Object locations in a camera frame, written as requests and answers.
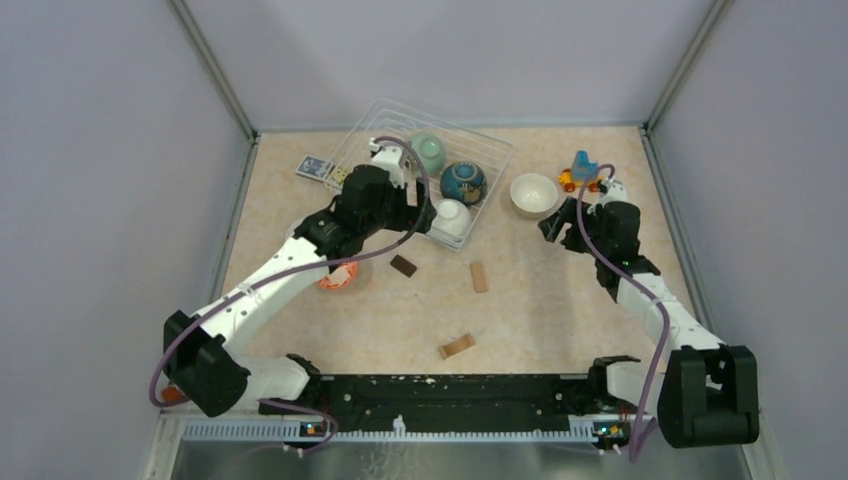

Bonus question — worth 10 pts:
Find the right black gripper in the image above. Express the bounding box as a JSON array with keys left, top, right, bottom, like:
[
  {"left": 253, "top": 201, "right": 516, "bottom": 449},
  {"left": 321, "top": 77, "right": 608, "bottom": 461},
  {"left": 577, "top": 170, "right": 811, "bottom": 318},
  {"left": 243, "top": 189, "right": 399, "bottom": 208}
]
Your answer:
[{"left": 539, "top": 196, "right": 610, "bottom": 259}]

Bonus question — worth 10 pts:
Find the beige ceramic bowl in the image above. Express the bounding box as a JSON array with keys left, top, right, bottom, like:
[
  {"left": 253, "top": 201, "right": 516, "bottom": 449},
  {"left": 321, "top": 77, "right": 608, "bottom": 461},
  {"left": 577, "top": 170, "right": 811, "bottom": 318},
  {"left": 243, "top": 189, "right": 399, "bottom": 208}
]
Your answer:
[{"left": 509, "top": 173, "right": 559, "bottom": 219}]

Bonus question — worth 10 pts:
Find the light green ceramic bowl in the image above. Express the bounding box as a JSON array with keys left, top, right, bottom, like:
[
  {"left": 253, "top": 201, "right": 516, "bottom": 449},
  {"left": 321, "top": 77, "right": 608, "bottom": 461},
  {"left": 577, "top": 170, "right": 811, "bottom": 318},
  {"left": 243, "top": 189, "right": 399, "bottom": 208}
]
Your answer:
[{"left": 409, "top": 132, "right": 447, "bottom": 178}]

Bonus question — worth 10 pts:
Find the orange patterned white bowl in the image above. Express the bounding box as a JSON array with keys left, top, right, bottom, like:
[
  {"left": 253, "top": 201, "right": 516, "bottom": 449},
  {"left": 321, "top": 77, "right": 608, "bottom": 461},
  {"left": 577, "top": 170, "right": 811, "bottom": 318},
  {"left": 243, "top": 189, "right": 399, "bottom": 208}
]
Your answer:
[{"left": 316, "top": 261, "right": 360, "bottom": 290}]

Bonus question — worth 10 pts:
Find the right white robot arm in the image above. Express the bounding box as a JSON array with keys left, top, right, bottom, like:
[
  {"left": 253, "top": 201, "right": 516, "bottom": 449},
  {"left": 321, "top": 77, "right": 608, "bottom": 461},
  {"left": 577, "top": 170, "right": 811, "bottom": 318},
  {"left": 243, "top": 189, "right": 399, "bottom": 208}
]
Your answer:
[{"left": 538, "top": 197, "right": 760, "bottom": 448}]

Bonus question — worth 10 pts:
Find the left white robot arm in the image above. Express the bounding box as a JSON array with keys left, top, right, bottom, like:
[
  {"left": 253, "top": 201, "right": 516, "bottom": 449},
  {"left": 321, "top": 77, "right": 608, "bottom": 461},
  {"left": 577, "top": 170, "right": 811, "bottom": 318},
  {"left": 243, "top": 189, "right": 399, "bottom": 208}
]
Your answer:
[{"left": 156, "top": 165, "right": 436, "bottom": 418}]

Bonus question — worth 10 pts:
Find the white ceramic bowl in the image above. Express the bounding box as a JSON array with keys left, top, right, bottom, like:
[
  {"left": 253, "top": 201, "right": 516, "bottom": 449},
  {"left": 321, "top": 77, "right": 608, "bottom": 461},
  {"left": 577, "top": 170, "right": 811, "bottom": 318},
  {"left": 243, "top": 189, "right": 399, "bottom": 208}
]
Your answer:
[{"left": 428, "top": 199, "right": 472, "bottom": 240}]

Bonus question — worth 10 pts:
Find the dark teal patterned bowl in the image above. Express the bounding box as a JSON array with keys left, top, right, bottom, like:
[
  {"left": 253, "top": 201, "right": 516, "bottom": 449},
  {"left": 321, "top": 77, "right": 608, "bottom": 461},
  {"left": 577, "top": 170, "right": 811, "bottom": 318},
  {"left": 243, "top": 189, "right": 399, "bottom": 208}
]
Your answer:
[{"left": 439, "top": 161, "right": 488, "bottom": 206}]

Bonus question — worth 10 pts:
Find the dark brown block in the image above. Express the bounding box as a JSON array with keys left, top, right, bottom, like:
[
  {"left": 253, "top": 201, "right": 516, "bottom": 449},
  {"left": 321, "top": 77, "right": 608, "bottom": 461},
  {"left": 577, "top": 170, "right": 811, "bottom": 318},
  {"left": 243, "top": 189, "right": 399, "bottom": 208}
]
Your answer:
[{"left": 390, "top": 255, "right": 418, "bottom": 278}]

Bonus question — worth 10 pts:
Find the blue yellow toy train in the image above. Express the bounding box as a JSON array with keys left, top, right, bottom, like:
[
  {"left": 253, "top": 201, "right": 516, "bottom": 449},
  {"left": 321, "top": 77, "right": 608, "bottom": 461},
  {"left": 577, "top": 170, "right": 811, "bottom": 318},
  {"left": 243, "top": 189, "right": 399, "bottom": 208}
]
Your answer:
[{"left": 558, "top": 150, "right": 600, "bottom": 193}]

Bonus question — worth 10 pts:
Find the light wooden block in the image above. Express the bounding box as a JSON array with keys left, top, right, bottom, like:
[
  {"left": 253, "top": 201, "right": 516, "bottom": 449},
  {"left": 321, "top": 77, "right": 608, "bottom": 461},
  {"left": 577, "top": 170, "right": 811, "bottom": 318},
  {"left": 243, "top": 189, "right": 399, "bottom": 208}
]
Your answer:
[{"left": 470, "top": 261, "right": 489, "bottom": 294}]

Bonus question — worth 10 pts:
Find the small yellow patterned tile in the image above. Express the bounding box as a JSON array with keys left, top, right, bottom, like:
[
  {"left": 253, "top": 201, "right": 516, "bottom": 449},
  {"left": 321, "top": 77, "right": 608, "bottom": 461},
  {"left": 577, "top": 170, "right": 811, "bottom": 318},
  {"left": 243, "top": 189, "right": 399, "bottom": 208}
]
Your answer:
[{"left": 328, "top": 167, "right": 350, "bottom": 188}]

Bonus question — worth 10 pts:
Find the notched wooden block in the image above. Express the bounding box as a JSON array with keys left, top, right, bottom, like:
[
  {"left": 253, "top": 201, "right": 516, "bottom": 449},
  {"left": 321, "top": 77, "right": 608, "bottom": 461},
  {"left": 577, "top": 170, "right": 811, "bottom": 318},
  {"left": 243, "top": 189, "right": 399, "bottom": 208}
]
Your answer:
[{"left": 438, "top": 333, "right": 476, "bottom": 360}]

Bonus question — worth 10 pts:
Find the small orange block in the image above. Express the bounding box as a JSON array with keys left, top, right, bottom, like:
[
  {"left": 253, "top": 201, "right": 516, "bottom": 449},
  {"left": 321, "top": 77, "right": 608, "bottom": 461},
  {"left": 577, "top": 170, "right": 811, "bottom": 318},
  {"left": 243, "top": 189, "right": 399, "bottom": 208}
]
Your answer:
[{"left": 161, "top": 385, "right": 187, "bottom": 406}]

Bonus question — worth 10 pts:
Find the white wire dish rack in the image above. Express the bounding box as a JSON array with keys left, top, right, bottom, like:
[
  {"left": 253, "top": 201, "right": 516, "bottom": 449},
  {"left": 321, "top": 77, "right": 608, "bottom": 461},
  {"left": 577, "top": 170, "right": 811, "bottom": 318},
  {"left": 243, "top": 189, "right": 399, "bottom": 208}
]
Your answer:
[{"left": 323, "top": 97, "right": 514, "bottom": 251}]

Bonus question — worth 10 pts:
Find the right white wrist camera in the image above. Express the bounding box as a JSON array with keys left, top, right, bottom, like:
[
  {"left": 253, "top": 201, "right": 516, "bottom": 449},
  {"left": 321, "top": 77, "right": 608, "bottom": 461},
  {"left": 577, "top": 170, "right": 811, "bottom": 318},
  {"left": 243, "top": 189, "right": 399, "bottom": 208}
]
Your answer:
[{"left": 598, "top": 176, "right": 629, "bottom": 205}]

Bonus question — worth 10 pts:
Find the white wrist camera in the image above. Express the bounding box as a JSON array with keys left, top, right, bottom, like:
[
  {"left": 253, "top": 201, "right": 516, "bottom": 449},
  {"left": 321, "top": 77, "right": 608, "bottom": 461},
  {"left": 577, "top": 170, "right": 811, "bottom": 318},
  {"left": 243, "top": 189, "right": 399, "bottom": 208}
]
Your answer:
[
  {"left": 369, "top": 137, "right": 408, "bottom": 188},
  {"left": 598, "top": 176, "right": 629, "bottom": 205}
]

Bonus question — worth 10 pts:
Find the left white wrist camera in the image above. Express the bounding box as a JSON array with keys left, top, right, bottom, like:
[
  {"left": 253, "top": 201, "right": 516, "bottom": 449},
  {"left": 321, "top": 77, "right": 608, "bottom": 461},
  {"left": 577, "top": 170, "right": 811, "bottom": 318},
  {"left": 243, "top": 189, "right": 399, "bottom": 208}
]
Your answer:
[{"left": 369, "top": 137, "right": 408, "bottom": 188}]

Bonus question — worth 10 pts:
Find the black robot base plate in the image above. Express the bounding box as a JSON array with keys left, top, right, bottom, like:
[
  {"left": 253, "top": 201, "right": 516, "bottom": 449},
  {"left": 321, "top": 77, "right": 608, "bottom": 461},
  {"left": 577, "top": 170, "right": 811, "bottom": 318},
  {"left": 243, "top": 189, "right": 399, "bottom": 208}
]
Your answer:
[{"left": 294, "top": 374, "right": 635, "bottom": 433}]

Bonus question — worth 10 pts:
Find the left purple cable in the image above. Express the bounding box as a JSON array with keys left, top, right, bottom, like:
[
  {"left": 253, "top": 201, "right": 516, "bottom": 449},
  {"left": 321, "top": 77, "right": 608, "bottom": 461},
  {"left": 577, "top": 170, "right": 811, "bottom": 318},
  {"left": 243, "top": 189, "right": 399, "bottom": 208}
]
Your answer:
[{"left": 148, "top": 135, "right": 432, "bottom": 458}]

